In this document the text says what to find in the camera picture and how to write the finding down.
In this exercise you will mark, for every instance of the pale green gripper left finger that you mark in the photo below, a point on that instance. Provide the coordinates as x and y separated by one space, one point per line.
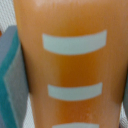
13 81

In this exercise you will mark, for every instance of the orange toy bread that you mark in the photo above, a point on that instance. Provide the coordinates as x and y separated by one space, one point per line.
76 56

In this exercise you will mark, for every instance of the woven beige placemat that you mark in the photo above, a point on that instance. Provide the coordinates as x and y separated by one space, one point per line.
7 14

